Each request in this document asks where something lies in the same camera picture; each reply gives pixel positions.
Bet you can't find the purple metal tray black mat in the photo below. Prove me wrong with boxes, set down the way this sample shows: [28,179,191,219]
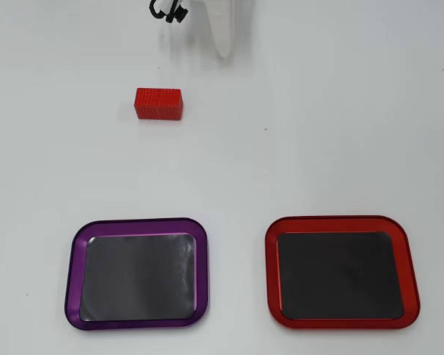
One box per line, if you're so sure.
[64,217,210,331]

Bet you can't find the black gripper camera white mount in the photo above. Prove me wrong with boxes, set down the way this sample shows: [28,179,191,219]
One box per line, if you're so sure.
[158,0,189,24]

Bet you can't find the red metal tray black mat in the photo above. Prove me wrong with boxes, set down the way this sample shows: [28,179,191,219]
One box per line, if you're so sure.
[264,214,421,330]

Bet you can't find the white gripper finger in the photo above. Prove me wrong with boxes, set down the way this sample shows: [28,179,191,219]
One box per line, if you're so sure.
[201,0,239,60]

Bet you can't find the red studded block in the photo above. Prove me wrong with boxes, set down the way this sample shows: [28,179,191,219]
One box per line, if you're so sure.
[134,87,184,121]

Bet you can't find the black camera cable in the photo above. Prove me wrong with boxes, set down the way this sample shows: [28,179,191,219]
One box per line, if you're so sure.
[149,0,171,21]

